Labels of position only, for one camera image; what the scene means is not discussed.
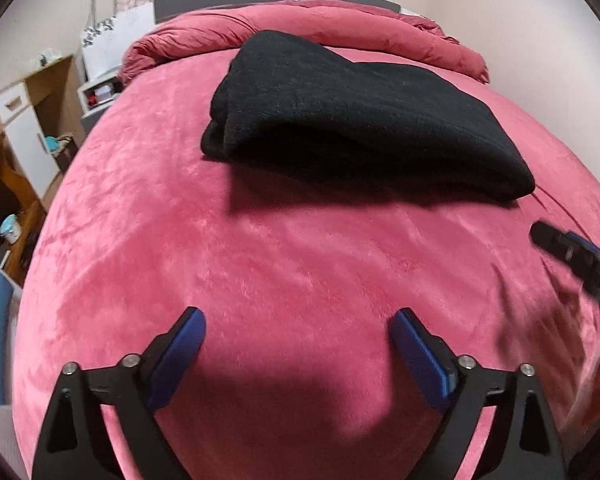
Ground black fleece pants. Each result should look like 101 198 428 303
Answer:
200 30 535 203

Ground light blue cup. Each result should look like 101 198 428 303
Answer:
0 214 22 245

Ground pink velvet bed sheet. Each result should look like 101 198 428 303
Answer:
12 51 600 479

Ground wooden desk with white drawers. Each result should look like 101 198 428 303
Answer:
0 55 85 285

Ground pink rolled duvet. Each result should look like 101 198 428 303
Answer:
120 0 490 84

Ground white grey nightstand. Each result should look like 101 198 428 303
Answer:
76 67 123 134

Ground grey white headboard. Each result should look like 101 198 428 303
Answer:
81 0 413 80

